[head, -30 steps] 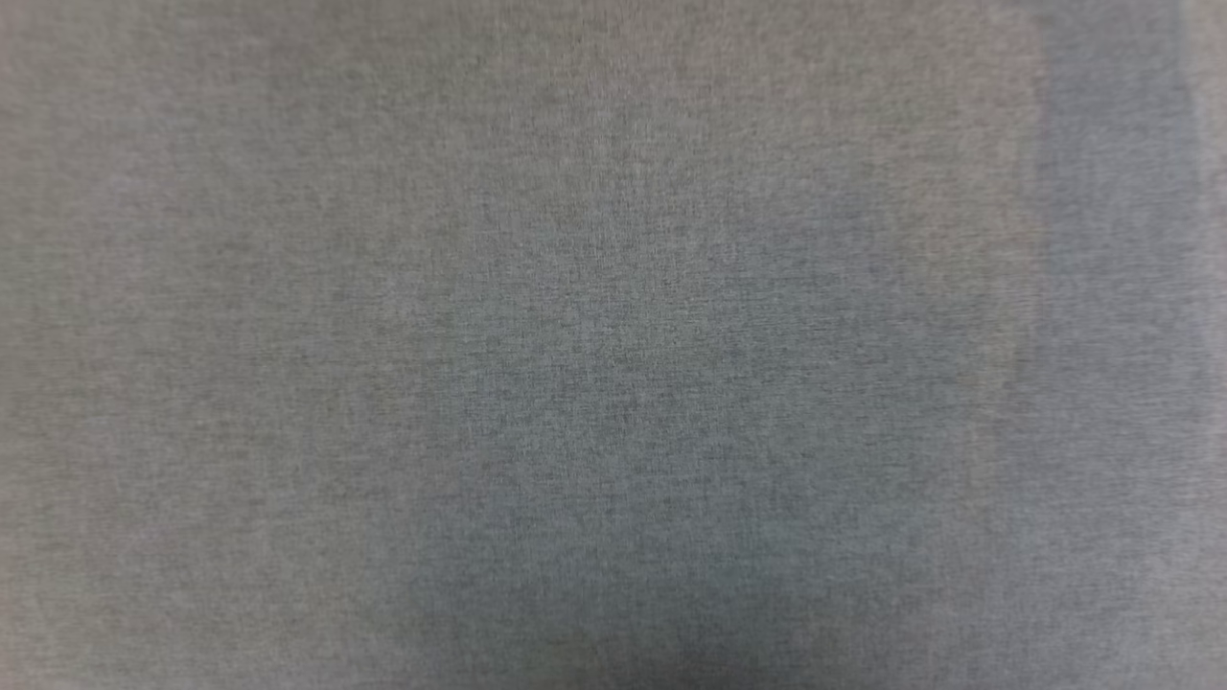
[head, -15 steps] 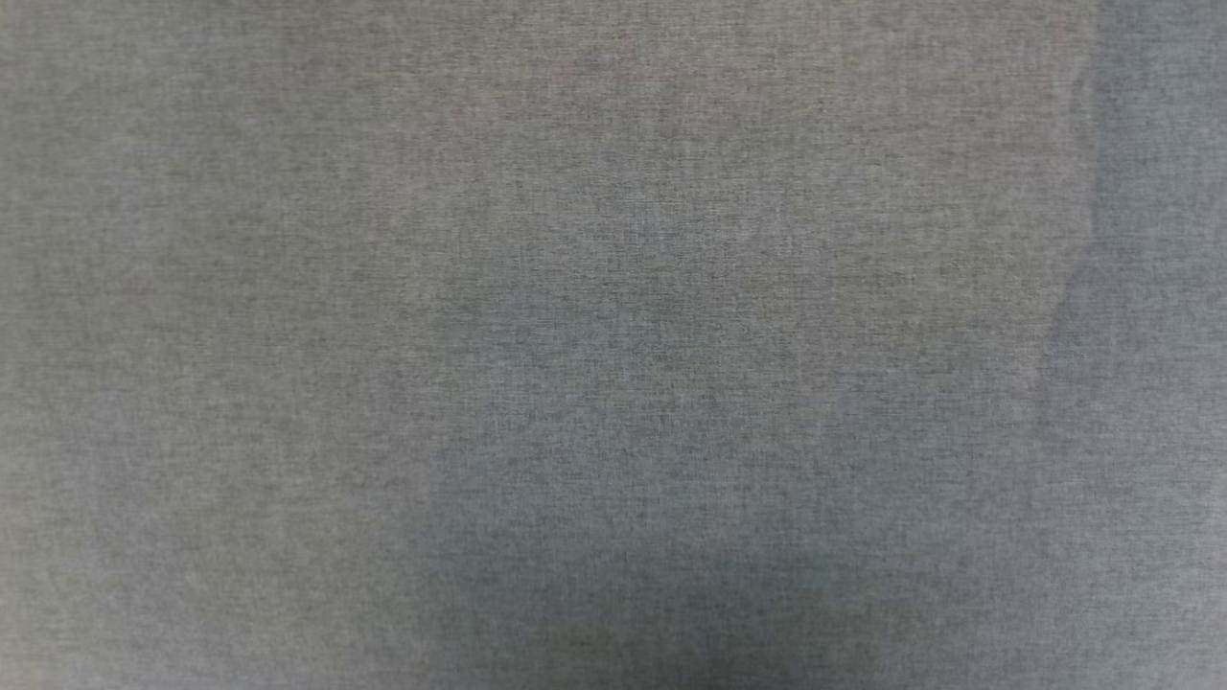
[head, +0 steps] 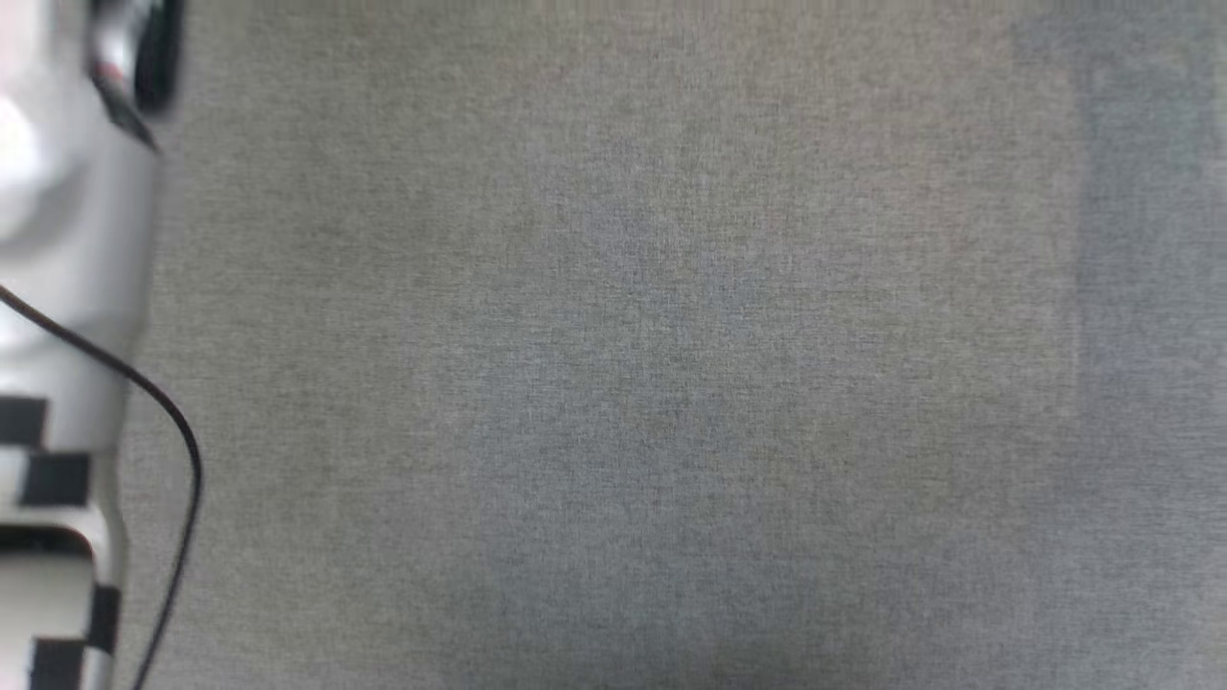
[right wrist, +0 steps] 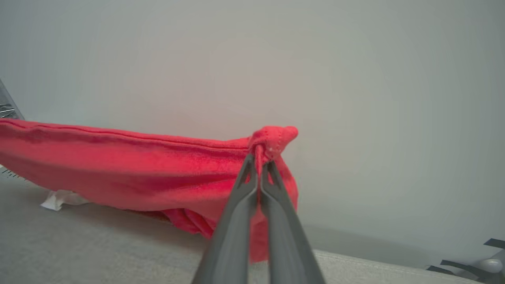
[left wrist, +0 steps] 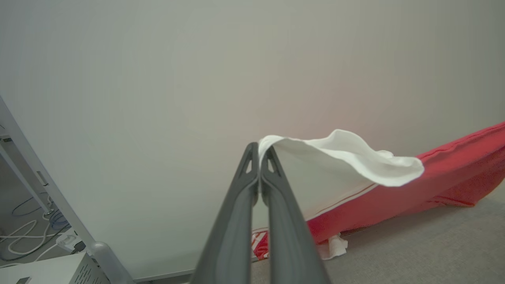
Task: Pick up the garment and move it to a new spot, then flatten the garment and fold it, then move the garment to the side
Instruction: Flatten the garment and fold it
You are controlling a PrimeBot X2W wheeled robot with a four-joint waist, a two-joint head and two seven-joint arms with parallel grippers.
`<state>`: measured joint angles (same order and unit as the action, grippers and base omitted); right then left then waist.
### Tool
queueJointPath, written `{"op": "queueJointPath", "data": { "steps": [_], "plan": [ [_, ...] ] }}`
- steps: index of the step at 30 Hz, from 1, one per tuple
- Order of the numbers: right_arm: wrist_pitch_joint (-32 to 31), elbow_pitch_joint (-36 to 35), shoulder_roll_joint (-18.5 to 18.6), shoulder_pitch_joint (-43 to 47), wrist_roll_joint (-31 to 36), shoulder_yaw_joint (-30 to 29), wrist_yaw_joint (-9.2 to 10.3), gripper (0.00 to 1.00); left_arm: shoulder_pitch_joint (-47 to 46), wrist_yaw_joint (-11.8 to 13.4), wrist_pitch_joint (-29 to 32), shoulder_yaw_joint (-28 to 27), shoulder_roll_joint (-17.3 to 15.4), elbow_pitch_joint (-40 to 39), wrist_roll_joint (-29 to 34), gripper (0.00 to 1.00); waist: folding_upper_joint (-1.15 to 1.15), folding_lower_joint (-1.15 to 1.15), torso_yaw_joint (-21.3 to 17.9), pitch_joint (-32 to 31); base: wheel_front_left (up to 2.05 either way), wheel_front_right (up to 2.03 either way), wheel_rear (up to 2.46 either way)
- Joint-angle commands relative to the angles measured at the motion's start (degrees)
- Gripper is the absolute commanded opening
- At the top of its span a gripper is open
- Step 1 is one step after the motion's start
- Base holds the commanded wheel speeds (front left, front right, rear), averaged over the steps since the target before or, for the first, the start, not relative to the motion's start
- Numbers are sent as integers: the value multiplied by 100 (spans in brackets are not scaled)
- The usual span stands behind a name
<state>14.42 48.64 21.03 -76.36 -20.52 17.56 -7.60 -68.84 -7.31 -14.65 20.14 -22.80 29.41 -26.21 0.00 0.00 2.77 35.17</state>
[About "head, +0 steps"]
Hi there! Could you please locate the grey fabric sofa cushion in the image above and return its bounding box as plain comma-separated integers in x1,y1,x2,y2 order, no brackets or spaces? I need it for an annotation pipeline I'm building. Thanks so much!
115,0,1227,690

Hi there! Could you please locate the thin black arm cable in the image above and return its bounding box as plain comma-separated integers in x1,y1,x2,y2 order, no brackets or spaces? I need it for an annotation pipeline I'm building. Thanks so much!
0,285,204,690

